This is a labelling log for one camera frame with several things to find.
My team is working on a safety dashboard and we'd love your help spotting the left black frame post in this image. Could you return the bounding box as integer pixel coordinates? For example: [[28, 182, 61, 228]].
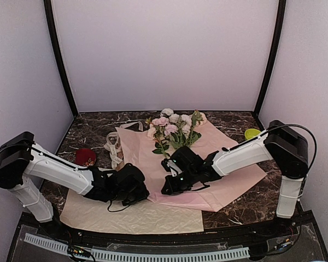
[[43, 0, 79, 118]]

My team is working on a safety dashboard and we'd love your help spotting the cream printed ribbon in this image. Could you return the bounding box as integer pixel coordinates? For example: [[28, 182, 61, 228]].
[[103, 121, 144, 170]]

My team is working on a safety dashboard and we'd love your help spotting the red floral bowl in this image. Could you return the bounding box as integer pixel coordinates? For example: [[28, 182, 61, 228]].
[[74, 148, 96, 167]]

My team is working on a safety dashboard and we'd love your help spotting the yellow-green plastic bowl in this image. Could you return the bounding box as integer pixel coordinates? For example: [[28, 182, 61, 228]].
[[244, 128, 261, 140]]

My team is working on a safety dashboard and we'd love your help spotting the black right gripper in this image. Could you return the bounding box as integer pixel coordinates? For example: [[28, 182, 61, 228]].
[[162, 168, 198, 195]]

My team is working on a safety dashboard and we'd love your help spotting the cream wrapping paper sheet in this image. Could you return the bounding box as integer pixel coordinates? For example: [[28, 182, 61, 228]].
[[60, 190, 204, 235]]

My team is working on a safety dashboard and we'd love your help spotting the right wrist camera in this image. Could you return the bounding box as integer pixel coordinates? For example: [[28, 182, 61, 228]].
[[161, 146, 203, 176]]

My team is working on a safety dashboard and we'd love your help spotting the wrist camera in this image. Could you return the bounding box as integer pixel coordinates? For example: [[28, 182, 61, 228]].
[[161, 146, 203, 176], [116, 163, 145, 190]]

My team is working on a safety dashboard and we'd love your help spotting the black frame post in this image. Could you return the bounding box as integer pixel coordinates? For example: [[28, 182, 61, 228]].
[[43, 0, 79, 118], [253, 0, 287, 118]]

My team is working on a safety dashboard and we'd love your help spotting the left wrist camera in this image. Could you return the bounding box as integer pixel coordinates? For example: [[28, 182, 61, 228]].
[[116, 163, 145, 190]]

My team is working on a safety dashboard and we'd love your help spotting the pink fake flower bunch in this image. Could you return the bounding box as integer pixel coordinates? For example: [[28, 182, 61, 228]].
[[146, 116, 179, 158]]

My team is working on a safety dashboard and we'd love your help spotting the grey slotted cable duct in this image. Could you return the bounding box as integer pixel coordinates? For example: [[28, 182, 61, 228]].
[[24, 233, 250, 261]]

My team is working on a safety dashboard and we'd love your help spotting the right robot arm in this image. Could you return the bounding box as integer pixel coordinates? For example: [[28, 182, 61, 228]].
[[161, 120, 317, 237]]

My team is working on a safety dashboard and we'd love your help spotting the right black frame post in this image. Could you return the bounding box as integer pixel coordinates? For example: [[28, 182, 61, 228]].
[[253, 0, 287, 118]]

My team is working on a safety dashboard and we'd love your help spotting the pink wrapping paper sheet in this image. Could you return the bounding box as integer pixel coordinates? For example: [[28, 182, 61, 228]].
[[116, 120, 268, 213]]

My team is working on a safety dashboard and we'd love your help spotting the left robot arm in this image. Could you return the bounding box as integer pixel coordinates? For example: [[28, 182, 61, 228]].
[[0, 132, 149, 238]]

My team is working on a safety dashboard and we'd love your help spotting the small circuit board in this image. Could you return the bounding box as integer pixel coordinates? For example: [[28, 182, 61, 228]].
[[67, 245, 91, 257]]

